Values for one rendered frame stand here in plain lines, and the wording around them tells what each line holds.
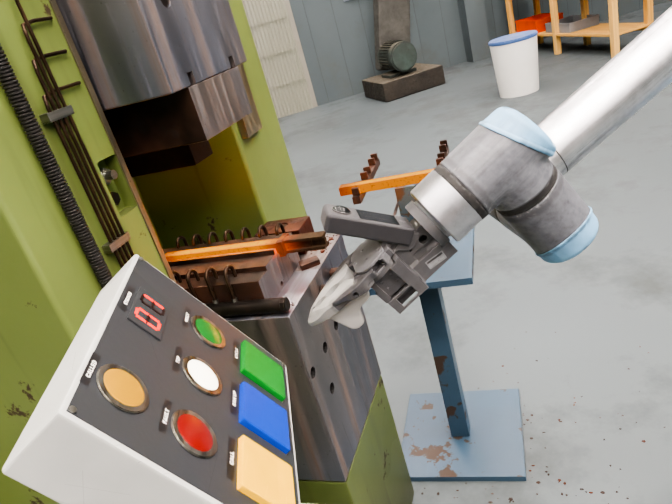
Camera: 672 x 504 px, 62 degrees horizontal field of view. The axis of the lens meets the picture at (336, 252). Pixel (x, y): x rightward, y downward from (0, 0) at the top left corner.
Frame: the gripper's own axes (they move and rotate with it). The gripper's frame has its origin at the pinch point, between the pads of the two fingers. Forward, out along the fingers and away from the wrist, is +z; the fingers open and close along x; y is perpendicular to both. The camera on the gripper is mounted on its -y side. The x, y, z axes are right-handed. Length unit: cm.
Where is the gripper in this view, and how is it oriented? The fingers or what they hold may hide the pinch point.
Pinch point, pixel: (312, 313)
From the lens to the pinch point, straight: 76.3
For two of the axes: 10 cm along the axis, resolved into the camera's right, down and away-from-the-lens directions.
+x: -1.4, -3.8, 9.2
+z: -7.0, 6.9, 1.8
